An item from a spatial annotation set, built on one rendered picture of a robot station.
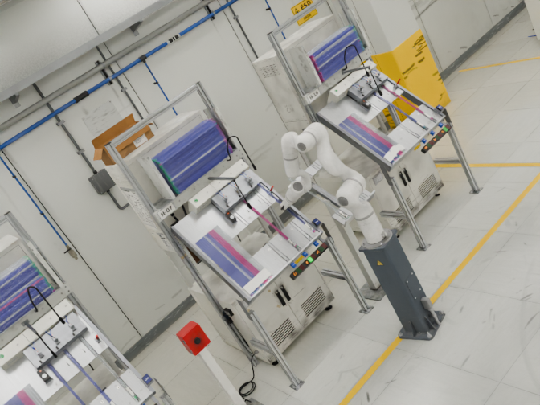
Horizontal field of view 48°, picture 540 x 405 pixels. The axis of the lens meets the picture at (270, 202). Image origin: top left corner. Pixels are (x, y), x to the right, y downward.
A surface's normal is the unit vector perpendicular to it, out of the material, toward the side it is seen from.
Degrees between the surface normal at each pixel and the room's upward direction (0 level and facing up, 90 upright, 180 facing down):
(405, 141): 45
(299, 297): 90
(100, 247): 90
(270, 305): 90
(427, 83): 90
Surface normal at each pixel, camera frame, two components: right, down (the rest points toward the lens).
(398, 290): -0.53, 0.58
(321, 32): 0.56, 0.04
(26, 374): 0.08, -0.52
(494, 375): -0.47, -0.81
